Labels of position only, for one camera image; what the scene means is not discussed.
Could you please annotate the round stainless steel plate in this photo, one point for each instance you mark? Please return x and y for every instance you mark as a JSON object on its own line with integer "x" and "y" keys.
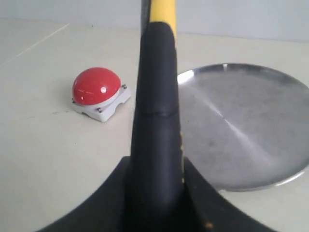
{"x": 245, "y": 127}

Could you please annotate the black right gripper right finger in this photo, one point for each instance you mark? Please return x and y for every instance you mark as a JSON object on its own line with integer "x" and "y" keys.
{"x": 212, "y": 212}

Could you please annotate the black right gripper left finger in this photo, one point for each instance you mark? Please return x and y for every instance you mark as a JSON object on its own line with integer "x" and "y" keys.
{"x": 103, "y": 211}

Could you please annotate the red dome button white base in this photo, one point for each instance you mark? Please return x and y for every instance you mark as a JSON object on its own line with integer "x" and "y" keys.
{"x": 97, "y": 92}

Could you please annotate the yellow black claw hammer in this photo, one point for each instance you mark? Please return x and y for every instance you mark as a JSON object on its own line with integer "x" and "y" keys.
{"x": 155, "y": 181}

